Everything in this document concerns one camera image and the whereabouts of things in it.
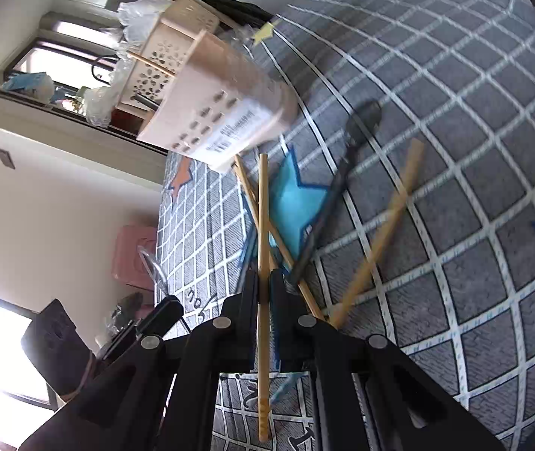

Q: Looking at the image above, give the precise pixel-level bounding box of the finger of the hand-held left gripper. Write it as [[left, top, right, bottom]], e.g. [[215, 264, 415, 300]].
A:
[[102, 296, 184, 362]]

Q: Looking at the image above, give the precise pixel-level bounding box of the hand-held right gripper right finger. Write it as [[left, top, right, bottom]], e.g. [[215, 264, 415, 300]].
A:
[[270, 269, 508, 451]]

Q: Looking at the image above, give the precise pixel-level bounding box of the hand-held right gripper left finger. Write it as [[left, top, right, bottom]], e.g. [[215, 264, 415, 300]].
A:
[[18, 269, 261, 451]]

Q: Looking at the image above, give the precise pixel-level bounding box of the metal spoon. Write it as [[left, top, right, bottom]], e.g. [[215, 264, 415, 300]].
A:
[[237, 229, 261, 294]]

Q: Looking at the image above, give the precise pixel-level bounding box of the wooden chopstick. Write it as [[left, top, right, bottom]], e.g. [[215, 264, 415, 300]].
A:
[[127, 51, 177, 76], [233, 154, 327, 322], [257, 153, 272, 443], [329, 138, 425, 330]]

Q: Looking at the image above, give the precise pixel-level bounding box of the beige utensil holder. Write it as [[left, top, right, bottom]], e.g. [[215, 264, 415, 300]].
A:
[[136, 29, 299, 173]]

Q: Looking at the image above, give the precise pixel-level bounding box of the pink storage box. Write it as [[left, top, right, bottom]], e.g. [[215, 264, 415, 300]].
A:
[[111, 224, 159, 293]]

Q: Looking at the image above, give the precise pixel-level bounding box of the clear plastic bag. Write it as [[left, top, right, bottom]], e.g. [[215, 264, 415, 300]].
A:
[[116, 0, 176, 44], [83, 54, 124, 129]]

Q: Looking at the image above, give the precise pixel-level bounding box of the blue tissue pack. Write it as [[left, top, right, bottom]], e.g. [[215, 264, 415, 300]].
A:
[[2, 71, 56, 100]]

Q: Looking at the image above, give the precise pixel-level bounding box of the beige cut-out pattern chair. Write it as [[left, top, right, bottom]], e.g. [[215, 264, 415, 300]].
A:
[[112, 0, 223, 125]]

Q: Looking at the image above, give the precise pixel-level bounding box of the grey checked star tablecloth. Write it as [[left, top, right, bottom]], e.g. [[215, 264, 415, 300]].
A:
[[155, 0, 535, 451]]

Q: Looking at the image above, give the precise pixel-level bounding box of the black bag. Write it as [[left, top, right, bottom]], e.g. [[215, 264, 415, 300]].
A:
[[196, 0, 275, 30]]

